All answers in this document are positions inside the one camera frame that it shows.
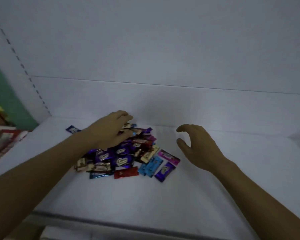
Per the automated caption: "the person's left hand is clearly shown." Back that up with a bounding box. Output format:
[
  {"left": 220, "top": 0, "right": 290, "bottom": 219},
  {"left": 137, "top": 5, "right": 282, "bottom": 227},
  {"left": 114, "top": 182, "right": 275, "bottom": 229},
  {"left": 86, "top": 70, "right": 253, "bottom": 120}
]
[{"left": 86, "top": 110, "right": 134, "bottom": 150}]

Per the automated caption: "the person's right hand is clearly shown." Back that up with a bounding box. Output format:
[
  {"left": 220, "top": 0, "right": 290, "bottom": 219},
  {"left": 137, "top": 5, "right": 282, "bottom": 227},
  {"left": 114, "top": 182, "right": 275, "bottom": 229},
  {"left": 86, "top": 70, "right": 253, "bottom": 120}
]
[{"left": 176, "top": 124, "right": 230, "bottom": 173}]

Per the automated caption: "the person's left forearm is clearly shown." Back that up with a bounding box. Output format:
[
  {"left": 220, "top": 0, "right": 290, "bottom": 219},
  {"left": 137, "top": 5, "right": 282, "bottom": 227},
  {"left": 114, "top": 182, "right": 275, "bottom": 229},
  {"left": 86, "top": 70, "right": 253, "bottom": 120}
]
[{"left": 0, "top": 129, "right": 98, "bottom": 240}]

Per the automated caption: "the person's right forearm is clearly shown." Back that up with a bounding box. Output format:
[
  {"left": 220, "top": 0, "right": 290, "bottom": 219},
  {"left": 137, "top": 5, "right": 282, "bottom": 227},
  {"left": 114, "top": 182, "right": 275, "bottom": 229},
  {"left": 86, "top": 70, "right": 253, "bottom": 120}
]
[{"left": 212, "top": 158, "right": 300, "bottom": 240}]

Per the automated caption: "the pile of mixed candy packets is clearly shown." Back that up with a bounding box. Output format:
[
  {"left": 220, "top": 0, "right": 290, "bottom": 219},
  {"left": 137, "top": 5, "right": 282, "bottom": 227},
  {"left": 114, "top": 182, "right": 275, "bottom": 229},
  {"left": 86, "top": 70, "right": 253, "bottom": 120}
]
[{"left": 74, "top": 123, "right": 181, "bottom": 183}]

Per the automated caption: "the red white printed carton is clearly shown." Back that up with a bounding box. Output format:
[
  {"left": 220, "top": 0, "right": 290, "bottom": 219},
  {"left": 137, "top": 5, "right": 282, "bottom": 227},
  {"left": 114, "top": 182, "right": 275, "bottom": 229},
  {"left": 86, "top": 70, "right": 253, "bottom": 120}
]
[{"left": 0, "top": 126, "right": 29, "bottom": 165}]

